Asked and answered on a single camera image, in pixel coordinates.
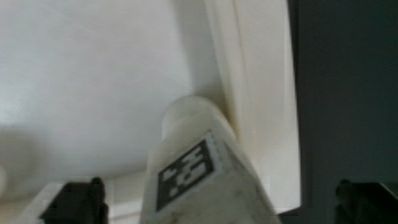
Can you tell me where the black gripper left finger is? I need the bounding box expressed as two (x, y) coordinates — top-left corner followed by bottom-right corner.
(38, 177), (108, 224)

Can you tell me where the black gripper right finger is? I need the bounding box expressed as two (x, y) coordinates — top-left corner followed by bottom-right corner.
(333, 179), (398, 224)

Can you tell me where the white table leg with tag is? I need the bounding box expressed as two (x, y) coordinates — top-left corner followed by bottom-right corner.
(138, 96), (282, 224)

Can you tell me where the white square tabletop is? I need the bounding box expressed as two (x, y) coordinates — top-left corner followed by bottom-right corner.
(0, 0), (301, 224)

